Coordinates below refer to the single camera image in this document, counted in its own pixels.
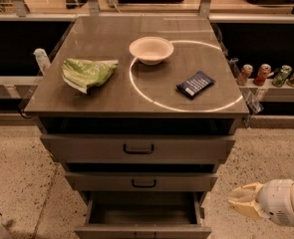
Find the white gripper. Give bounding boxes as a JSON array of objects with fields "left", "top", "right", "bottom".
[{"left": 228, "top": 179, "right": 294, "bottom": 227}]

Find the grey bottom drawer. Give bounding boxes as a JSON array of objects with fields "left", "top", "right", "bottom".
[{"left": 75, "top": 192, "right": 211, "bottom": 239}]

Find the grey drawer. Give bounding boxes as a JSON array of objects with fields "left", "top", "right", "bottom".
[
  {"left": 75, "top": 192, "right": 211, "bottom": 239},
  {"left": 41, "top": 134, "right": 235, "bottom": 164},
  {"left": 65, "top": 172, "right": 217, "bottom": 192}
]

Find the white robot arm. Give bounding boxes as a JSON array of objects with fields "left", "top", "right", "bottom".
[{"left": 228, "top": 179, "right": 294, "bottom": 227}]

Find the grey drawer cabinet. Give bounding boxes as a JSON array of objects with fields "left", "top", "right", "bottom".
[{"left": 24, "top": 15, "right": 250, "bottom": 214}]

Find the grey middle drawer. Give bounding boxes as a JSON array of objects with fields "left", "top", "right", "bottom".
[{"left": 65, "top": 172, "right": 217, "bottom": 192}]

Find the grey top drawer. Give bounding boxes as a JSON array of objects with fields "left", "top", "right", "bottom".
[{"left": 41, "top": 134, "right": 235, "bottom": 164}]

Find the orange-red soda can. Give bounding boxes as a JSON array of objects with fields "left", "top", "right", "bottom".
[{"left": 253, "top": 64, "right": 271, "bottom": 86}]

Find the blue snack packet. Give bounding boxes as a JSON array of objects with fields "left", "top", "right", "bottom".
[{"left": 176, "top": 71, "right": 215, "bottom": 99}]

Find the green soda can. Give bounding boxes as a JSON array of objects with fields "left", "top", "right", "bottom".
[{"left": 272, "top": 65, "right": 292, "bottom": 88}]

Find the red soda can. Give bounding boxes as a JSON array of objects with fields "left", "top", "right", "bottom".
[{"left": 236, "top": 64, "right": 253, "bottom": 86}]

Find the white paper bowl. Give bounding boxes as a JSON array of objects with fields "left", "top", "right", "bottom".
[{"left": 129, "top": 37, "right": 174, "bottom": 65}]

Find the green chip bag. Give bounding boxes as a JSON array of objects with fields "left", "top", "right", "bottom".
[{"left": 62, "top": 58, "right": 119, "bottom": 94}]

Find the white plastic bottle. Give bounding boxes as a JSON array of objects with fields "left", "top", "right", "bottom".
[{"left": 34, "top": 48, "right": 51, "bottom": 73}]

